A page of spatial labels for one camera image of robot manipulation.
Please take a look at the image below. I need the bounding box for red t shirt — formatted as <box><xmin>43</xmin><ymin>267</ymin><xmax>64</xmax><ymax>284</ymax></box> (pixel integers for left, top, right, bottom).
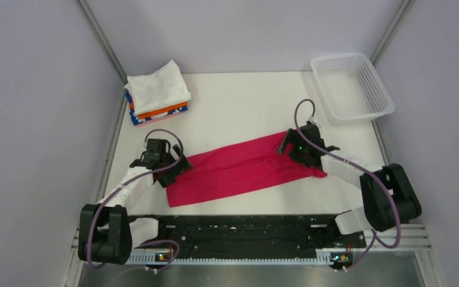
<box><xmin>166</xmin><ymin>132</ymin><xmax>327</xmax><ymax>207</ymax></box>

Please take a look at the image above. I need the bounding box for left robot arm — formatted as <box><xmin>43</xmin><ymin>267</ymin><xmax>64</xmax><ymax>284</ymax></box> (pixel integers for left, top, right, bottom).
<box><xmin>78</xmin><ymin>139</ymin><xmax>192</xmax><ymax>265</ymax></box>

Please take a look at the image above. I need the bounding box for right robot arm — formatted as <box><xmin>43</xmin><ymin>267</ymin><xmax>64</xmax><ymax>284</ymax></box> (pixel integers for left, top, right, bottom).
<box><xmin>277</xmin><ymin>123</ymin><xmax>422</xmax><ymax>246</ymax></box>

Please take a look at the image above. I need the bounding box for pink folded t shirt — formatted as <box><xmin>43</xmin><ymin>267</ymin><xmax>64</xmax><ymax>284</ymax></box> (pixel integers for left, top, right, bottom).
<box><xmin>137</xmin><ymin>111</ymin><xmax>186</xmax><ymax>127</ymax></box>

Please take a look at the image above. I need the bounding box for blue floral folded t shirt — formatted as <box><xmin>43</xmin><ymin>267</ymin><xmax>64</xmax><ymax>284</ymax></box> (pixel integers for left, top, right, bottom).
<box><xmin>125</xmin><ymin>90</ymin><xmax>188</xmax><ymax>126</ymax></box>

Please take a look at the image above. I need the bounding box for orange folded t shirt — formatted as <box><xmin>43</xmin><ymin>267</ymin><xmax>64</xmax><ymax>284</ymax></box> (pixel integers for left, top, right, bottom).
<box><xmin>129</xmin><ymin>102</ymin><xmax>188</xmax><ymax>120</ymax></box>

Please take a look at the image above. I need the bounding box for white folded t shirt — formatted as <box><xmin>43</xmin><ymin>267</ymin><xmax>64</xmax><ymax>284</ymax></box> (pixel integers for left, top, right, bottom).
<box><xmin>125</xmin><ymin>60</ymin><xmax>191</xmax><ymax>114</ymax></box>

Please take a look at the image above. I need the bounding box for white plastic basket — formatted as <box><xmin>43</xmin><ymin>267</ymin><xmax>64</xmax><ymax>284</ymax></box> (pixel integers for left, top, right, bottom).
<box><xmin>310</xmin><ymin>53</ymin><xmax>396</xmax><ymax>126</ymax></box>

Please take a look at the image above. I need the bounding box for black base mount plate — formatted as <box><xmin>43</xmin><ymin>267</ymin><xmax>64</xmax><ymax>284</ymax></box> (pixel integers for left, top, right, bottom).
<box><xmin>150</xmin><ymin>215</ymin><xmax>366</xmax><ymax>262</ymax></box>

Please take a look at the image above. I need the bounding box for white slotted cable duct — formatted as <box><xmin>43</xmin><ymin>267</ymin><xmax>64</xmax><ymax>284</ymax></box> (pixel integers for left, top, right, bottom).
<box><xmin>125</xmin><ymin>252</ymin><xmax>334</xmax><ymax>265</ymax></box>

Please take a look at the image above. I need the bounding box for right aluminium frame post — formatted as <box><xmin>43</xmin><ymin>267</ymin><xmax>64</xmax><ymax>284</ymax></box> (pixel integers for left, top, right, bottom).
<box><xmin>370</xmin><ymin>0</ymin><xmax>415</xmax><ymax>66</ymax></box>

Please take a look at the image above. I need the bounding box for aluminium frame post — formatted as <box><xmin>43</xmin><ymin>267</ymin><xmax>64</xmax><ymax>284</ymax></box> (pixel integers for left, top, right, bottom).
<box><xmin>75</xmin><ymin>0</ymin><xmax>127</xmax><ymax>84</ymax></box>
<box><xmin>370</xmin><ymin>0</ymin><xmax>415</xmax><ymax>66</ymax></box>

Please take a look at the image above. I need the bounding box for left aluminium frame post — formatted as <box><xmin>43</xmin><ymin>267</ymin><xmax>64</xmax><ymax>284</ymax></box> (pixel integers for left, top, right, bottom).
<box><xmin>75</xmin><ymin>0</ymin><xmax>127</xmax><ymax>84</ymax></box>

